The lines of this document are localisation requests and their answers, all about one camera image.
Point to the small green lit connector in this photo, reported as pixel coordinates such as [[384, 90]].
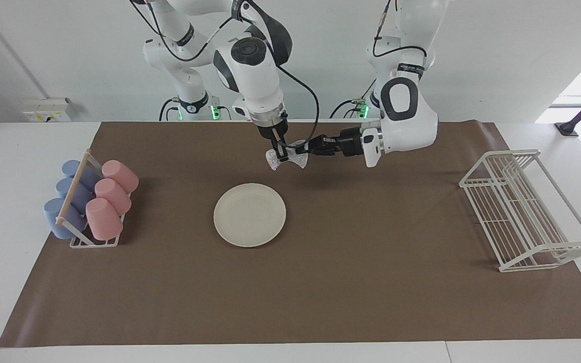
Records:
[[215, 112], [364, 110]]

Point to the white wall socket box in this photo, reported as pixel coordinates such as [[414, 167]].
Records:
[[46, 110]]

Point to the blue plastic cup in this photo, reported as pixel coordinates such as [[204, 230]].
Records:
[[72, 168], [58, 219], [66, 189]]

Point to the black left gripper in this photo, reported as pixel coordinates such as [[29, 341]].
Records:
[[348, 142]]

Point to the silver glitter sponge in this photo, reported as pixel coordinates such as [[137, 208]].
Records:
[[300, 160]]

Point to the cream round plate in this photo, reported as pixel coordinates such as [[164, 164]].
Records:
[[250, 216]]

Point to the pink plastic cup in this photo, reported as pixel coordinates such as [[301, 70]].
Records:
[[121, 175], [103, 221], [114, 196]]

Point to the cup rack with wooden rod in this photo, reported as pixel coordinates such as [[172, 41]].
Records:
[[73, 185]]

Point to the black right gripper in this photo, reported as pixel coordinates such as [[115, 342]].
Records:
[[274, 131]]

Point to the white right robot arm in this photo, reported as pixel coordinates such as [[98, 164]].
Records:
[[250, 70]]

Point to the brown table mat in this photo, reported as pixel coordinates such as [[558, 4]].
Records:
[[371, 302]]

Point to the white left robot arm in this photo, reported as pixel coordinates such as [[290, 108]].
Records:
[[411, 126]]

